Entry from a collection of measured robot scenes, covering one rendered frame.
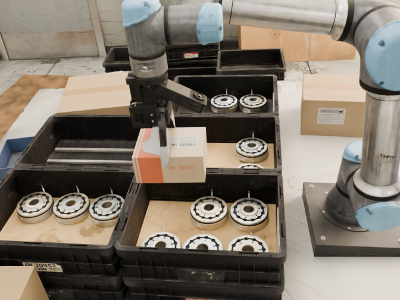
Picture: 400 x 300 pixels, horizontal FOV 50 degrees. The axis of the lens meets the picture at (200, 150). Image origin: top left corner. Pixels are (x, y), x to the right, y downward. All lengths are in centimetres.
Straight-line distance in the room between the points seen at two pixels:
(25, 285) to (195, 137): 51
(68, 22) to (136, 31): 362
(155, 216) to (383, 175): 61
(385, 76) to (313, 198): 61
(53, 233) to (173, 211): 34
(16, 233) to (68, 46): 338
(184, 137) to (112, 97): 74
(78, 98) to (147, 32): 94
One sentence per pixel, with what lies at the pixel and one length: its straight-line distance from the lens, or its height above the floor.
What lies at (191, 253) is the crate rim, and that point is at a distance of 100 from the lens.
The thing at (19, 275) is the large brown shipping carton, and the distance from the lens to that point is 112.
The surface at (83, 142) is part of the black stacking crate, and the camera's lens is 161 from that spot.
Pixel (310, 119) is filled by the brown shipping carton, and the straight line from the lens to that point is 174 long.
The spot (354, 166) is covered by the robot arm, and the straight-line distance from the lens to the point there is 122.
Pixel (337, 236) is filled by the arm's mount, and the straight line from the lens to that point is 131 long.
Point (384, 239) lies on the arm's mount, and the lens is 134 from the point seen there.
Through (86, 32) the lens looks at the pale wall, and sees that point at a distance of 444.
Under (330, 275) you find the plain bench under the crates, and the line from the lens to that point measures 128.
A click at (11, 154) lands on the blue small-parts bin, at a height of 71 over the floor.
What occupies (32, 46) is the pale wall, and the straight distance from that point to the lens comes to 469.
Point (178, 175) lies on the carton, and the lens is 99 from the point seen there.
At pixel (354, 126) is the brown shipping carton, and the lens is 176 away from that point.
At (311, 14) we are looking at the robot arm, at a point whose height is 137.
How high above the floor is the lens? 169
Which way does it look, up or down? 36 degrees down
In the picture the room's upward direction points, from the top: 5 degrees counter-clockwise
